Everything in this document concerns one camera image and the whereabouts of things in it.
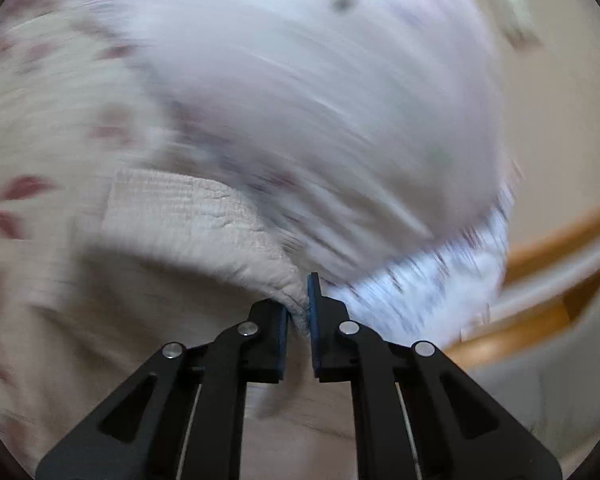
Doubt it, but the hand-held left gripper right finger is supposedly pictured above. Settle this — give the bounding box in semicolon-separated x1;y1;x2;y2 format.
307;272;564;480

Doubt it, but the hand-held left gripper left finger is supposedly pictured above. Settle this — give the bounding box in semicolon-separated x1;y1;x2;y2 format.
35;299;290;480

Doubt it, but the white patterned small garment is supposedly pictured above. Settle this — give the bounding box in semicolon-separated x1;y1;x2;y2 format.
91;0;518;348

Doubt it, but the floral beige bed sheet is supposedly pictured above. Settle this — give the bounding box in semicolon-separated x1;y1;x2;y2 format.
0;0;361;480

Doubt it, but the wooden bed frame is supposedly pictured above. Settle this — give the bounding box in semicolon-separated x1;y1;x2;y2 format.
442;205;600;368

